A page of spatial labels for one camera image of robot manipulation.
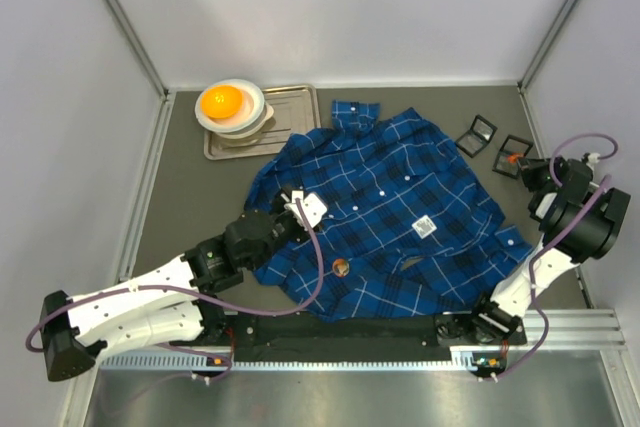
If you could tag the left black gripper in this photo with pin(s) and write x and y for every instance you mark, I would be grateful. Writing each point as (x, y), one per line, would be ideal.
(282, 205)

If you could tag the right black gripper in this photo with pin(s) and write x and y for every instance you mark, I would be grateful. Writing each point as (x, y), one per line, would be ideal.
(533, 173)

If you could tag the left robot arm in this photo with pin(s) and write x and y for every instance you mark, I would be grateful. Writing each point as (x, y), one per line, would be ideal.
(176, 302)

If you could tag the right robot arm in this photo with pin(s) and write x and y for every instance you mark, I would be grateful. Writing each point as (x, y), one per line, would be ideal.
(578, 220)

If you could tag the black jewelry box right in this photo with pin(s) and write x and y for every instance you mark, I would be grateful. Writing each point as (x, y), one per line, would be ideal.
(512, 149)

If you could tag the black jewelry box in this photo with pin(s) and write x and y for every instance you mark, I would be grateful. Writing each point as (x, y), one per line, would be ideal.
(512, 149)
(477, 137)

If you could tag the round brown badge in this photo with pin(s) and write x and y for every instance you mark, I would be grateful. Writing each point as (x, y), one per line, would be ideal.
(340, 268)

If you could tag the black jewelry box left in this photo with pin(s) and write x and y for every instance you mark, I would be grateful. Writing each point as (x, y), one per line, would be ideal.
(477, 137)

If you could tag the blue plaid shirt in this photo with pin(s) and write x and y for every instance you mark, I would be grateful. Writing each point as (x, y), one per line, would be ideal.
(377, 177)

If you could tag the silver metal tray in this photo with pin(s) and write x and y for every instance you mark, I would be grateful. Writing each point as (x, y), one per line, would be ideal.
(295, 111)

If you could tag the white shirt label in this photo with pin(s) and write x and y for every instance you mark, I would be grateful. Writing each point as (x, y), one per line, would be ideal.
(424, 226)

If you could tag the white bowl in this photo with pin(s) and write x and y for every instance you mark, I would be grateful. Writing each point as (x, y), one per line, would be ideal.
(251, 109)

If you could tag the orange ball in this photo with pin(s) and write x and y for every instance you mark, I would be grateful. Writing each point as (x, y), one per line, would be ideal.
(221, 102)

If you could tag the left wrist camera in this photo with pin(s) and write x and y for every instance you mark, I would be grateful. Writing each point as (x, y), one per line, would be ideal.
(308, 208)

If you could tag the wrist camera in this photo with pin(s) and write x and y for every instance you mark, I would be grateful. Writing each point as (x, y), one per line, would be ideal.
(591, 160)
(308, 208)

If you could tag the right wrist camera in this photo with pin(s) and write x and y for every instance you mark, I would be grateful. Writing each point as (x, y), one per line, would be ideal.
(591, 160)

